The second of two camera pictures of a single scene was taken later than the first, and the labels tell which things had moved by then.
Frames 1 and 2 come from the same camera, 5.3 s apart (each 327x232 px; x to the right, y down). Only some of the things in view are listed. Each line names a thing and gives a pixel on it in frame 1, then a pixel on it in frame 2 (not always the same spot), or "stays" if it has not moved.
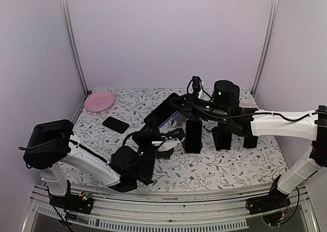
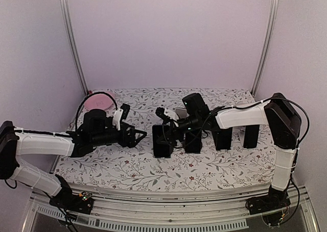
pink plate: [99, 101] stays
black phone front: [223, 139] stays
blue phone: [163, 112] → [161, 141]
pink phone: [193, 138] stays
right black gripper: [187, 109] → [174, 129]
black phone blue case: [250, 141] stays
